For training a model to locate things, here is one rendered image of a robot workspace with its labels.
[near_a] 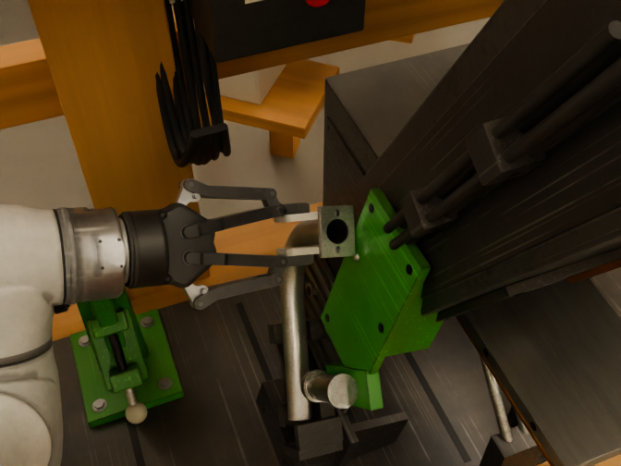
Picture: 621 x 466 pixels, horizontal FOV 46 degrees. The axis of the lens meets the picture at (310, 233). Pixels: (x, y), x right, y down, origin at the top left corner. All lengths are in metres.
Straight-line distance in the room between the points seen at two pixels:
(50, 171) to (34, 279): 2.12
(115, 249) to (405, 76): 0.46
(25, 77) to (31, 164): 1.85
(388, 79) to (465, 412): 0.46
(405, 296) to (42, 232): 0.34
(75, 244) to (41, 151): 2.21
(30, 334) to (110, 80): 0.34
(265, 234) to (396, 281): 0.54
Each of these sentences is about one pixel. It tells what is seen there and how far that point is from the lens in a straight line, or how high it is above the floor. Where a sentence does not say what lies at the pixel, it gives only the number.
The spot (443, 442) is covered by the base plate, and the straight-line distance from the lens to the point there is 1.02.
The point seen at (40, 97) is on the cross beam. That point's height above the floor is 1.22.
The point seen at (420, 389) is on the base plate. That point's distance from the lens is 1.05.
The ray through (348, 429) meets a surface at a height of 0.98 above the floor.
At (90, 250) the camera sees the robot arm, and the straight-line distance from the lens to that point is 0.68.
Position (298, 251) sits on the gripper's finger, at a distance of 0.77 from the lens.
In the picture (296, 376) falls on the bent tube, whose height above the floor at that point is 1.02.
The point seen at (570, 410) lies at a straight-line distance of 0.81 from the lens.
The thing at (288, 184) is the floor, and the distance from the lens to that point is 2.57.
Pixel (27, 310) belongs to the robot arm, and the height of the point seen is 1.29.
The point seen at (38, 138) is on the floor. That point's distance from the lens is 2.93.
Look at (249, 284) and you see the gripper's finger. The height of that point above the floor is 1.21.
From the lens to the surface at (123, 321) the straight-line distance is 0.95.
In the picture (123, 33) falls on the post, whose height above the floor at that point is 1.34.
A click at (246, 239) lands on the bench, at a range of 1.23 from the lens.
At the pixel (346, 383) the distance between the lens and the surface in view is 0.82.
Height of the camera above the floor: 1.80
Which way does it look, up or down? 48 degrees down
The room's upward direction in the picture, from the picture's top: straight up
